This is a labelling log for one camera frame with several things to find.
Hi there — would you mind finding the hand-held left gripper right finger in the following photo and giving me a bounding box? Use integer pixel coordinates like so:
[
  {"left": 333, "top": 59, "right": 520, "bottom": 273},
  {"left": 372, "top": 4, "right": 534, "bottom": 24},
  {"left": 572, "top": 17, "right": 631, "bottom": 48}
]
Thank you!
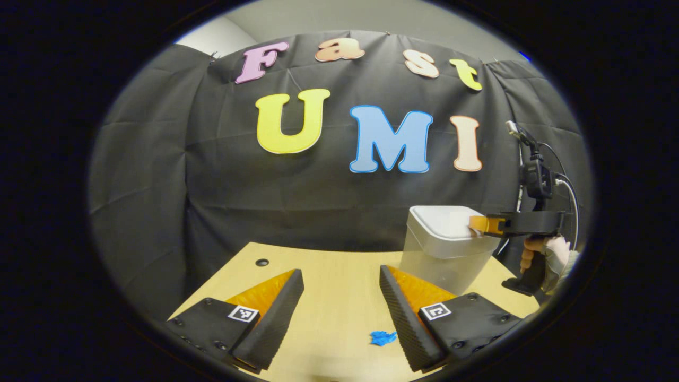
[{"left": 379, "top": 265, "right": 526, "bottom": 373}]

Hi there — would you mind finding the wooden desktop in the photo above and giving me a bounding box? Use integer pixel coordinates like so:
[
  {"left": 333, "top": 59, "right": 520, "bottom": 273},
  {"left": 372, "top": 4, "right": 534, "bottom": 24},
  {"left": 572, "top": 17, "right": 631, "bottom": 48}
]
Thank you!
[{"left": 169, "top": 242, "right": 541, "bottom": 382}]

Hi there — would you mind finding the white desktop garbage bin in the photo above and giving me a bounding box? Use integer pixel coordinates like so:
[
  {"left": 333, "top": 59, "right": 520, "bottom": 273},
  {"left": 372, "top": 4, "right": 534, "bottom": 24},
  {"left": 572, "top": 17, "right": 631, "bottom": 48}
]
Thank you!
[{"left": 399, "top": 205, "right": 501, "bottom": 296}]

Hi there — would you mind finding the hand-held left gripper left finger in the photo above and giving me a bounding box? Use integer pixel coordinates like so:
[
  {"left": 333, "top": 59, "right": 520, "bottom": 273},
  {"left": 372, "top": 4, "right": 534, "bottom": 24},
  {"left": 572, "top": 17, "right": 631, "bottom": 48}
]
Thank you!
[{"left": 166, "top": 268, "right": 305, "bottom": 373}]

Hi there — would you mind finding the white cable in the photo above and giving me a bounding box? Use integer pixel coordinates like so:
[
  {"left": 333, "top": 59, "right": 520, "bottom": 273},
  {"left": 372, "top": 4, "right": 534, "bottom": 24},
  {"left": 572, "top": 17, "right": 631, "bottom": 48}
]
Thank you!
[{"left": 554, "top": 178, "right": 580, "bottom": 250}]

